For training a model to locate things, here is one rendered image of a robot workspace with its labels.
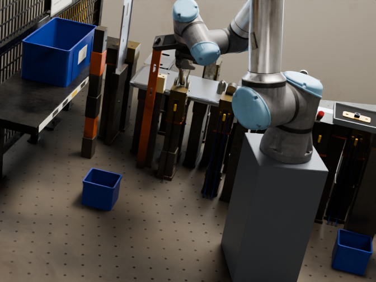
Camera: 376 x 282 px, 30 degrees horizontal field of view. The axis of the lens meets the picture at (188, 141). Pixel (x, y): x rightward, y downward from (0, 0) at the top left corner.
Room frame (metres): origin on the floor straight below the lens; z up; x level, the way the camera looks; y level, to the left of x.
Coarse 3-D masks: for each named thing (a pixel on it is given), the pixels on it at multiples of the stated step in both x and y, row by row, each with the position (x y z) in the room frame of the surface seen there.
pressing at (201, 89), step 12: (144, 72) 2.47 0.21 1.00; (168, 72) 2.51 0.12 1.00; (132, 84) 2.34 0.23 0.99; (144, 84) 2.34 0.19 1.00; (168, 84) 2.39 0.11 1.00; (192, 84) 2.43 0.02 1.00; (204, 84) 2.45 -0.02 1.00; (216, 84) 2.47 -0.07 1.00; (192, 96) 2.31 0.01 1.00; (204, 96) 2.34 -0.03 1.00; (216, 96) 2.36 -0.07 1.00; (324, 108) 2.44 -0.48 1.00
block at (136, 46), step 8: (128, 48) 2.54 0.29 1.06; (136, 48) 2.55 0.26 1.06; (128, 56) 2.54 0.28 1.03; (136, 56) 2.56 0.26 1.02; (128, 64) 2.54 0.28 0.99; (136, 64) 2.60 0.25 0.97; (128, 72) 2.54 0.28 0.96; (128, 80) 2.54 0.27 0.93; (128, 88) 2.54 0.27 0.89; (128, 96) 2.54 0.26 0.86; (128, 104) 2.56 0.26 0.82; (128, 112) 2.58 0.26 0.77; (120, 120) 2.54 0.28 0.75; (128, 120) 2.59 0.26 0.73; (120, 128) 2.54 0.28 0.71
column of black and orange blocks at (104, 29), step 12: (96, 36) 2.28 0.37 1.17; (96, 48) 2.28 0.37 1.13; (96, 60) 2.27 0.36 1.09; (96, 72) 2.27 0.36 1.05; (96, 84) 2.27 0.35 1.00; (96, 96) 2.27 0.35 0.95; (96, 108) 2.27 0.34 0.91; (96, 120) 2.30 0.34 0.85; (84, 132) 2.28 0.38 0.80; (84, 144) 2.27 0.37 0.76; (84, 156) 2.27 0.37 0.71
